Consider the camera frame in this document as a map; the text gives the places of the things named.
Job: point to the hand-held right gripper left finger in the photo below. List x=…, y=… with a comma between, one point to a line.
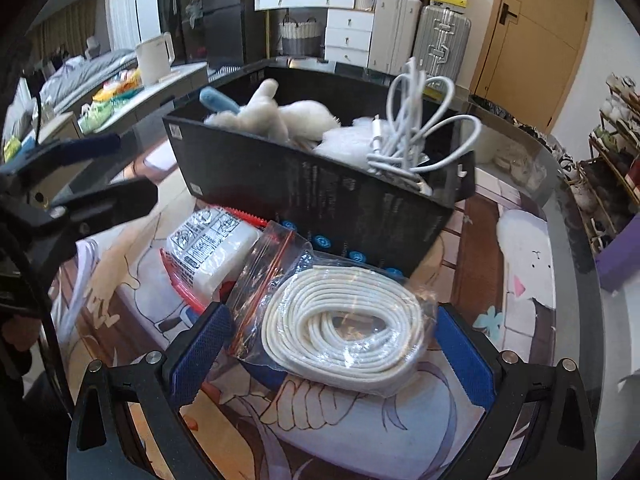
x=200, y=350

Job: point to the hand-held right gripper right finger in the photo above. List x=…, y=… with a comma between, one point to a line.
x=465, y=355

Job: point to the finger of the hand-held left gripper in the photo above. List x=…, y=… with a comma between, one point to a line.
x=92, y=146
x=115, y=205

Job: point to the red white wipes pack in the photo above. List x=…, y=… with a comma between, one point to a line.
x=210, y=250

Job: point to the black cardboard box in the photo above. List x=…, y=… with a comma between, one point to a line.
x=300, y=185

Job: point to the white plush toy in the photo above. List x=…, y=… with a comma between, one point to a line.
x=280, y=115

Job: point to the colourful cloth pile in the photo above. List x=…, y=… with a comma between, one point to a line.
x=115, y=90

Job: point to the grey bed blanket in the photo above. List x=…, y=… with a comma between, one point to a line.
x=85, y=72

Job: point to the grey side table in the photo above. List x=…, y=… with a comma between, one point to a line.
x=165, y=85

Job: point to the white electric kettle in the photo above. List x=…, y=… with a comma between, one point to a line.
x=152, y=60

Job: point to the printed cartoon table mat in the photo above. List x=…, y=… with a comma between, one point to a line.
x=520, y=260

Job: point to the beige curtain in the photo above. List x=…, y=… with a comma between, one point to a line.
x=75, y=25

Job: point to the dark glass wardrobe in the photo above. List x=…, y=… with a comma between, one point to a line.
x=180, y=10

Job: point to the purple bag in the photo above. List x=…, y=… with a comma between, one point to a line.
x=620, y=265

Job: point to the black refrigerator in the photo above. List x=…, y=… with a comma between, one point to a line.
x=225, y=10

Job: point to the scattered black white shoes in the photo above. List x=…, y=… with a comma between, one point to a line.
x=550, y=145

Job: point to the grey white woven basket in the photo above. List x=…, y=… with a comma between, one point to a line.
x=300, y=40

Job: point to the wooden shoe rack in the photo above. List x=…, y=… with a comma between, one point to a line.
x=597, y=155

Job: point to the white dressing table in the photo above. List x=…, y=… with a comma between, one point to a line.
x=350, y=35

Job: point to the rows of assorted shoes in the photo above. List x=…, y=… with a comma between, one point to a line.
x=617, y=110

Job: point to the silver suitcase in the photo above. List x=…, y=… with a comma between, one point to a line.
x=440, y=45

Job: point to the white suitcase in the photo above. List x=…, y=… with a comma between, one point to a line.
x=395, y=30

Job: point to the wooden door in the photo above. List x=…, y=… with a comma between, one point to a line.
x=540, y=35

